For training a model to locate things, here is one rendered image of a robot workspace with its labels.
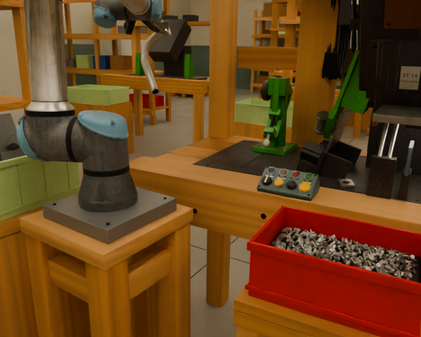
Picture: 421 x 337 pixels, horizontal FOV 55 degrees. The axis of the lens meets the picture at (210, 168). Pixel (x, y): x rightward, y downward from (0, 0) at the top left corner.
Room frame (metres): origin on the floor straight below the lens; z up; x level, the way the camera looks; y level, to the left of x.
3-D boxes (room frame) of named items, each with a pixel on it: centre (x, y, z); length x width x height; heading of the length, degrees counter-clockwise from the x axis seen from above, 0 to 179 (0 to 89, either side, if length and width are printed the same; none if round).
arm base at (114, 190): (0.98, 0.27, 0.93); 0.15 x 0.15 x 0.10
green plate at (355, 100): (1.19, -0.43, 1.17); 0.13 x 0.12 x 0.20; 62
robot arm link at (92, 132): (0.98, 0.27, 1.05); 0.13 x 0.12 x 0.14; 83
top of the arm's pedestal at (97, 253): (0.98, 0.27, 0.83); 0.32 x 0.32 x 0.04; 56
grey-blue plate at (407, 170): (1.02, -0.53, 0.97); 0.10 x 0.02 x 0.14; 152
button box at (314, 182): (1.03, -0.21, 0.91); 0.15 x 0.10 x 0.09; 62
